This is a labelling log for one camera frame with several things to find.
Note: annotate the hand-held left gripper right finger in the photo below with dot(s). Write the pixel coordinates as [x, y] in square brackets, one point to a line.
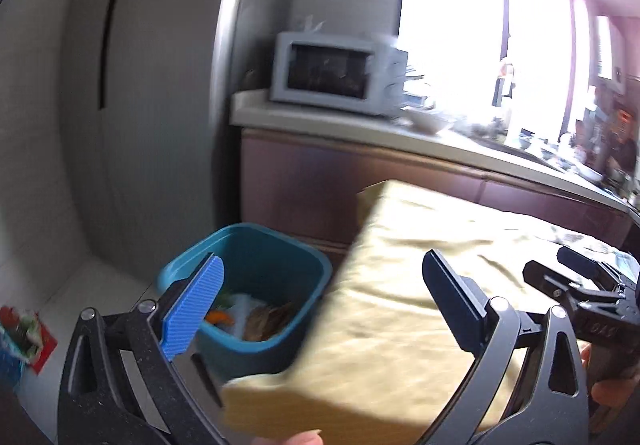
[452, 297]

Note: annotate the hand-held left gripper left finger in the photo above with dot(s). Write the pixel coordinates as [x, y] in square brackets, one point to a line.
[192, 307]

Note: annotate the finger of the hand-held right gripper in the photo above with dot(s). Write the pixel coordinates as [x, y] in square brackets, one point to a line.
[565, 286]
[590, 265]

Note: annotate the orange wrapper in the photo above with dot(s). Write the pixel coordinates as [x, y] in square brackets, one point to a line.
[221, 316]

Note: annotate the gold snack packet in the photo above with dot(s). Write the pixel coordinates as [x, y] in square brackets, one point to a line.
[270, 322]

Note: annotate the blue plastic bin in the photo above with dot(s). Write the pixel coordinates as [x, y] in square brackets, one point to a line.
[270, 250]

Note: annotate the person's right hand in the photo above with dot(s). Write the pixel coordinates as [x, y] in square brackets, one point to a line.
[617, 392]

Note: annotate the person's left hand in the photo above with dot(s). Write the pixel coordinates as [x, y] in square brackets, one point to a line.
[295, 439]

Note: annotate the white patterned cloth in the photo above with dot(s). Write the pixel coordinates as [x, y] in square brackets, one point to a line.
[585, 240]

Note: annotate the white foam fruit net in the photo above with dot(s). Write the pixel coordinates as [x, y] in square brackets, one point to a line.
[244, 312]

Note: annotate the yellow tablecloth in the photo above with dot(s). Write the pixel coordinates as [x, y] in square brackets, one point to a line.
[400, 325]

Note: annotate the red paper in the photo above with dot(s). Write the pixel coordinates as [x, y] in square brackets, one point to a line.
[37, 340]

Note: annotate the brown base cabinets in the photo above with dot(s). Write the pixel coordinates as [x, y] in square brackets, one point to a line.
[310, 185]

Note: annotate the large white bowl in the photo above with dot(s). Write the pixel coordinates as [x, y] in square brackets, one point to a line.
[429, 121]

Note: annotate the grey refrigerator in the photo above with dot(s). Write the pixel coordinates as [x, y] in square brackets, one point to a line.
[160, 100]

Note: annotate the glass kettle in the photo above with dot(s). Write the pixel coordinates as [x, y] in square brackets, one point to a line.
[416, 90]

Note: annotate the white water heater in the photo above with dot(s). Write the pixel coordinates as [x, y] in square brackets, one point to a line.
[603, 47]

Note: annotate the white microwave oven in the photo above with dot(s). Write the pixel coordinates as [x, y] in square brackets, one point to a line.
[330, 72]

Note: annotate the window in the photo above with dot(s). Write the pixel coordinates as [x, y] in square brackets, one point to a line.
[450, 25]

